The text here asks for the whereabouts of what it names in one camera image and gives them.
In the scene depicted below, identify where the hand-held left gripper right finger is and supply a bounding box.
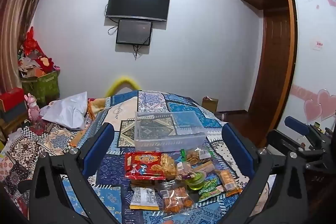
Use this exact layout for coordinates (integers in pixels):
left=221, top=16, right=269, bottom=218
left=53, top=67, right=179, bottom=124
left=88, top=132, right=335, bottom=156
left=222, top=123, right=311, bottom=224

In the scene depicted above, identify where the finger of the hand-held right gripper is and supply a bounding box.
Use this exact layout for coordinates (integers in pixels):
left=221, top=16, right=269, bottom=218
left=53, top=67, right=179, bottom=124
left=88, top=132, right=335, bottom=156
left=266, top=130, right=309, bottom=161
left=284, top=116, right=312, bottom=137

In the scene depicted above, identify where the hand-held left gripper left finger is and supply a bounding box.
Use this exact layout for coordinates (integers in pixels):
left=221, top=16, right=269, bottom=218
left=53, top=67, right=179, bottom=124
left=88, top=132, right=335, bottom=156
left=28, top=122, right=122, bottom=224

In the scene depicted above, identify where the orange biscuit packet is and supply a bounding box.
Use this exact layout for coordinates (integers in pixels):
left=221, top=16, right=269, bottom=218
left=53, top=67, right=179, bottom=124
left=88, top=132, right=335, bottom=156
left=217, top=169, right=243, bottom=197

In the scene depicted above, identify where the green pea snack packet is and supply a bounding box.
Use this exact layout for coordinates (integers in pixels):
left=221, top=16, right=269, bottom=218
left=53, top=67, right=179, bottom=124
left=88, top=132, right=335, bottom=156
left=198, top=177, right=225, bottom=202

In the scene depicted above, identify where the clear plastic container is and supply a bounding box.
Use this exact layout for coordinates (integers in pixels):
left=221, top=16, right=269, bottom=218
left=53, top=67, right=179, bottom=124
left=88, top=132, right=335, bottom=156
left=134, top=110, right=208, bottom=154

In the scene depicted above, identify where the yellow rice cracker packet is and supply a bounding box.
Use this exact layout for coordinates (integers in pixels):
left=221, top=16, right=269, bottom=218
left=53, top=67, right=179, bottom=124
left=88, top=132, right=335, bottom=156
left=160, top=153, right=177, bottom=178

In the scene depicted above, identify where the clear packet of orange cookies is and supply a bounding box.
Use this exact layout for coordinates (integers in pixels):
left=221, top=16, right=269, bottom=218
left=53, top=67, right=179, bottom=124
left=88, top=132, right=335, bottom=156
left=160, top=186, right=196, bottom=214

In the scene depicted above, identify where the blue patterned blanket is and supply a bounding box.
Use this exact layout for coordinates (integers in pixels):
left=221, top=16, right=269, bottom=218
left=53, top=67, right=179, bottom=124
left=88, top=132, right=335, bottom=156
left=0, top=90, right=276, bottom=224

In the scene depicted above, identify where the beige wafer roll packet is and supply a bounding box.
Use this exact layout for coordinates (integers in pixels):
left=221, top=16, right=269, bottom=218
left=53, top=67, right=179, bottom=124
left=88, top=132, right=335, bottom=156
left=196, top=161, right=217, bottom=175

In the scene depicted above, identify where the clear packet of round cookies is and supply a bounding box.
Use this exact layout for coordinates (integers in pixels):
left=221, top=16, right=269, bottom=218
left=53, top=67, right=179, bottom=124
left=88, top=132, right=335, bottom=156
left=184, top=148, right=215, bottom=166

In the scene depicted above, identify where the white pillow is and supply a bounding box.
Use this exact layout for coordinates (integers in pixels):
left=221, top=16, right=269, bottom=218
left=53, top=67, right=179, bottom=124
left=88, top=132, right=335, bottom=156
left=41, top=91, right=89, bottom=131

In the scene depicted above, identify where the red snack packet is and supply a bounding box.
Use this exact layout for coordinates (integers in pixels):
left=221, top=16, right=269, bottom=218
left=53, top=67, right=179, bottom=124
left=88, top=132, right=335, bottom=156
left=124, top=151, right=167, bottom=181

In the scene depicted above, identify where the small cardboard box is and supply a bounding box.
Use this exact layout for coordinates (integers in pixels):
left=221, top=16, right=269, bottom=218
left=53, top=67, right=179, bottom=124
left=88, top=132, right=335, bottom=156
left=202, top=96, right=219, bottom=113

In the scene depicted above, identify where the green jelly cup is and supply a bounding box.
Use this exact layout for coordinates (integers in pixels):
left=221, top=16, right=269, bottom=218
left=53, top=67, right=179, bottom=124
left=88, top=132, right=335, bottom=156
left=185, top=171, right=208, bottom=192

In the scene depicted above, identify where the small clear brown snack packet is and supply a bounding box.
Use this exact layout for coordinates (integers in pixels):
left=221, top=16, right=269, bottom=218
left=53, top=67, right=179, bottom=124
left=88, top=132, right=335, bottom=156
left=176, top=161, right=196, bottom=180

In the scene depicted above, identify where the white door with heart stickers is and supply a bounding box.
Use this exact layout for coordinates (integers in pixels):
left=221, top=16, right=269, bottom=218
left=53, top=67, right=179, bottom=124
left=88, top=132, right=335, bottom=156
left=278, top=0, right=336, bottom=133

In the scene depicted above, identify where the brown wooden door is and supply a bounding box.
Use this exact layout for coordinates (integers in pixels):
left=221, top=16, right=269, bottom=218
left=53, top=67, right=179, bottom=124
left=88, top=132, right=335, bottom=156
left=248, top=7, right=292, bottom=133

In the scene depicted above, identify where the white and yellow snack packet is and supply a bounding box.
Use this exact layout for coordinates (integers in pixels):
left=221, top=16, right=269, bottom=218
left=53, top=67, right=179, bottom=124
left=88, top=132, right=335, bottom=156
left=129, top=187, right=161, bottom=211

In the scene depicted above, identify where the pink toy rabbit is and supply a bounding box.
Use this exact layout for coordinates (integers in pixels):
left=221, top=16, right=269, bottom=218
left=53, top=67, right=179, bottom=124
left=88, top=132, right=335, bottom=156
left=24, top=93, right=41, bottom=123

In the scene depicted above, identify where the green storage box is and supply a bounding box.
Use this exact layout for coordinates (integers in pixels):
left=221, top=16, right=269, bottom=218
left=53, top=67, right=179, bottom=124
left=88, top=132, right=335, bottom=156
left=21, top=70, right=60, bottom=106

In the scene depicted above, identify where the red box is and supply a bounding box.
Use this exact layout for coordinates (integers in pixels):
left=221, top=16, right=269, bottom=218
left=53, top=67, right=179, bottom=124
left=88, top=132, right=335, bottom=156
left=0, top=88, right=26, bottom=112

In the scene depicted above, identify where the green box with clutter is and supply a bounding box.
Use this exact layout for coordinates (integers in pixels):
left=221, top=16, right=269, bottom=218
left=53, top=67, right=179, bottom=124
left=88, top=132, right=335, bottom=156
left=17, top=27, right=61, bottom=79

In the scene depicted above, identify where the striped brown curtain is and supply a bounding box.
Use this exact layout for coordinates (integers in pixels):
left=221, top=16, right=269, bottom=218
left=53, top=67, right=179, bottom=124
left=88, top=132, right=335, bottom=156
left=0, top=0, right=57, bottom=94

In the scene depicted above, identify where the yellow fluffy ring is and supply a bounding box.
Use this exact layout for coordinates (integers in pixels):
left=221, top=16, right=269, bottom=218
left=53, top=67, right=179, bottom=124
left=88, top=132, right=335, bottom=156
left=105, top=76, right=140, bottom=97

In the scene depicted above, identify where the small black wall monitor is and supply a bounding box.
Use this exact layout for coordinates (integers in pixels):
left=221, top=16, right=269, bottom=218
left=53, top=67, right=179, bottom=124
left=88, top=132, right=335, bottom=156
left=116, top=19, right=153, bottom=46

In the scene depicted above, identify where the large black wall television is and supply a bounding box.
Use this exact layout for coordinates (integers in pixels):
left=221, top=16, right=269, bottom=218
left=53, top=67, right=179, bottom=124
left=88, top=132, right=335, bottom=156
left=105, top=0, right=171, bottom=22

